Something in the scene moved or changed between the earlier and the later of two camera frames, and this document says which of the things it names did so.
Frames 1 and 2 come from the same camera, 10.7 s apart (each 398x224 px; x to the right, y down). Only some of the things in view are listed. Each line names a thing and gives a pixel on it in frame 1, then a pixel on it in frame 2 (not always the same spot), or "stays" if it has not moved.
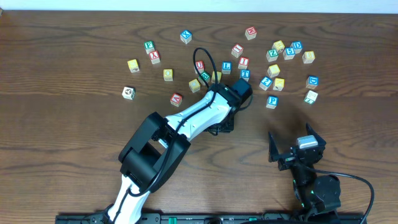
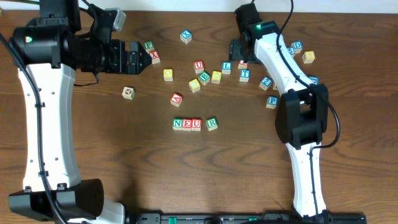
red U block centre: x=199 y=65 stays
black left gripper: x=224 y=127 → x=134 y=58
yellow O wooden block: x=168 y=74 stays
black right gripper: x=294 y=156 → x=235 y=50
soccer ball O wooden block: x=129 y=93 stays
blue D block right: x=312 y=82 stays
